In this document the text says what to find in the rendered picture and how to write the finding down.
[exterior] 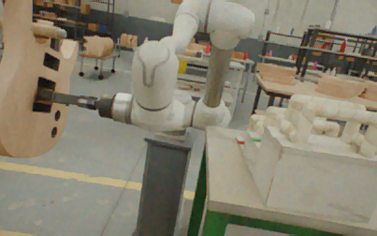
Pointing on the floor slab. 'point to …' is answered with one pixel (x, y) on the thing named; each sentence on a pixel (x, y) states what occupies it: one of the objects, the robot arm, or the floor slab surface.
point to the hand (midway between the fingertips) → (46, 95)
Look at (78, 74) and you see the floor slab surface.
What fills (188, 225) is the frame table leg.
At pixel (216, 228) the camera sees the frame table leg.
